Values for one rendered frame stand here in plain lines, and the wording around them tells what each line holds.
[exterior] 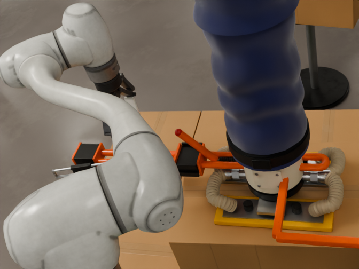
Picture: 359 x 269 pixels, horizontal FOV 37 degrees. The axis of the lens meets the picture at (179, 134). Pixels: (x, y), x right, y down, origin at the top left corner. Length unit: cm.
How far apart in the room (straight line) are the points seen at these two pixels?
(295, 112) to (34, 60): 65
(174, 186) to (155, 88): 283
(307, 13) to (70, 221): 214
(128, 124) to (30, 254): 30
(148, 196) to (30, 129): 299
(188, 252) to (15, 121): 254
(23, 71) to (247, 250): 79
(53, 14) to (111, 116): 402
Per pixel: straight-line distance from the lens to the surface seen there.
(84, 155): 177
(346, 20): 283
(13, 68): 140
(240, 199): 165
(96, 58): 141
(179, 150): 166
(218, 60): 128
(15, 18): 531
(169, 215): 93
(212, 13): 117
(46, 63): 135
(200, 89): 362
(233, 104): 133
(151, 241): 217
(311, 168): 155
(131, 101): 163
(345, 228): 160
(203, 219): 166
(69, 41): 138
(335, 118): 247
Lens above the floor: 225
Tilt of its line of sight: 42 degrees down
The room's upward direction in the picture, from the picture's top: 18 degrees counter-clockwise
